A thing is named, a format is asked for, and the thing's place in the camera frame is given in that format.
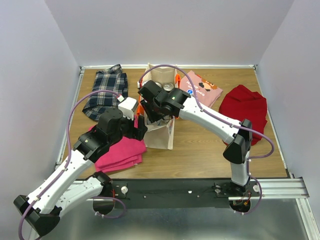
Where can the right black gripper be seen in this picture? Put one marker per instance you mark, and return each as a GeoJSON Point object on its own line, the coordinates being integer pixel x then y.
{"type": "Point", "coordinates": [152, 118]}

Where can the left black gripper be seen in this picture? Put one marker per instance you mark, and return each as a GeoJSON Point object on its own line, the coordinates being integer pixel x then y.
{"type": "Point", "coordinates": [139, 132]}

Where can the beige canvas bag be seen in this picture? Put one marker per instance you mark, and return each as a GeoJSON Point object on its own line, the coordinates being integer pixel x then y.
{"type": "Point", "coordinates": [160, 135]}

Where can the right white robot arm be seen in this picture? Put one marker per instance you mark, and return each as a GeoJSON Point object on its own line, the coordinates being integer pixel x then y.
{"type": "Point", "coordinates": [230, 131]}

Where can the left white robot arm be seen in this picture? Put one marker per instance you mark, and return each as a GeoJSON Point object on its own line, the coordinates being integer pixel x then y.
{"type": "Point", "coordinates": [44, 207]}

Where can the silver can far right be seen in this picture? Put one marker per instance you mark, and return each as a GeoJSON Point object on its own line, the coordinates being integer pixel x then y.
{"type": "Point", "coordinates": [168, 87]}

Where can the magenta folded cloth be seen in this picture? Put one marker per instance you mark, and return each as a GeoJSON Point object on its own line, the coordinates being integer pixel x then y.
{"type": "Point", "coordinates": [123, 155]}

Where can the blue cap bottle on table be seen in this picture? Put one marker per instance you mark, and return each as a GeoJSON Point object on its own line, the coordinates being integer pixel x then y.
{"type": "Point", "coordinates": [190, 92]}

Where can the plaid navy shirt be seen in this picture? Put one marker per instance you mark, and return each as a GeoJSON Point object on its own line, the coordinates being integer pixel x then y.
{"type": "Point", "coordinates": [112, 79]}

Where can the pink printed t-shirt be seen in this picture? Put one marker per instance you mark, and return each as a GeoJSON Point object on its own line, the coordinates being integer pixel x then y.
{"type": "Point", "coordinates": [206, 91]}

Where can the red cloth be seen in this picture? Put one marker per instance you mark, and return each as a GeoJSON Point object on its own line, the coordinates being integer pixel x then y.
{"type": "Point", "coordinates": [241, 103]}

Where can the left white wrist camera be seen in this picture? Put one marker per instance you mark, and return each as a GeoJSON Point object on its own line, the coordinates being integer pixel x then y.
{"type": "Point", "coordinates": [128, 107]}

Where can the aluminium frame rail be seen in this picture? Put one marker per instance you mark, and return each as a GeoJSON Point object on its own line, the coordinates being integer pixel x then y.
{"type": "Point", "coordinates": [283, 188]}

